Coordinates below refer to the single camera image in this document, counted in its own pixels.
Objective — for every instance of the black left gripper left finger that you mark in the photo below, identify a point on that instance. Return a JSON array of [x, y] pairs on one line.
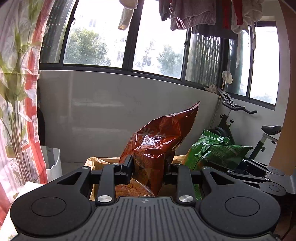
[[110, 176]]

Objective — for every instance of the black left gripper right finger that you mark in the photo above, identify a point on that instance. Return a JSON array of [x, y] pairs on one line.
[[181, 176]]

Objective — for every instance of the large red snack bag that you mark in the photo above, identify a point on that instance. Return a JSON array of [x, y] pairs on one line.
[[154, 145]]

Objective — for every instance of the green snack bag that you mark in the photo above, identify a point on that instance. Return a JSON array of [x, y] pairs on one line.
[[214, 149]]

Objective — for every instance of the white plastic bin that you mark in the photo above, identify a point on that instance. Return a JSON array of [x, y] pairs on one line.
[[53, 162]]

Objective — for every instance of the hanging laundry clothes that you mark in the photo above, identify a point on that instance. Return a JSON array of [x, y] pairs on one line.
[[223, 19]]

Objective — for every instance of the red floral curtain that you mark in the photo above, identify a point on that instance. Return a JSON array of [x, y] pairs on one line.
[[23, 24]]

